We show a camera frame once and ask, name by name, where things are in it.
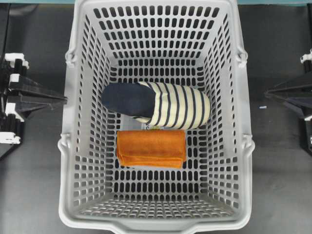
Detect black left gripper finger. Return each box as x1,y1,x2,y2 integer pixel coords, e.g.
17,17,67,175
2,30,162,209
8,95,67,117
8,74,64,98

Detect folded orange cloth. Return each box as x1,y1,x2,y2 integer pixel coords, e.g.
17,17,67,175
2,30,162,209
116,130,187,169

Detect grey plastic shopping basket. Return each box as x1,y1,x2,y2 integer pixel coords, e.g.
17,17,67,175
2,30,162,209
58,0,255,234

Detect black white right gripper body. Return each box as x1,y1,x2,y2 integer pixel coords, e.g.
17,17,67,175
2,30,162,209
300,49,312,148

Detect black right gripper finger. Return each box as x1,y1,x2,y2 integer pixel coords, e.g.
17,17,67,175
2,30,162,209
269,97,304,119
265,77,312,98

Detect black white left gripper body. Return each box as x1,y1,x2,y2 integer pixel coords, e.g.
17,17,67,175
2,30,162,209
0,53,29,144

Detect navy striped slipper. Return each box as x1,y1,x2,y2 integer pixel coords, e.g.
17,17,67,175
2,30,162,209
101,81,211,130

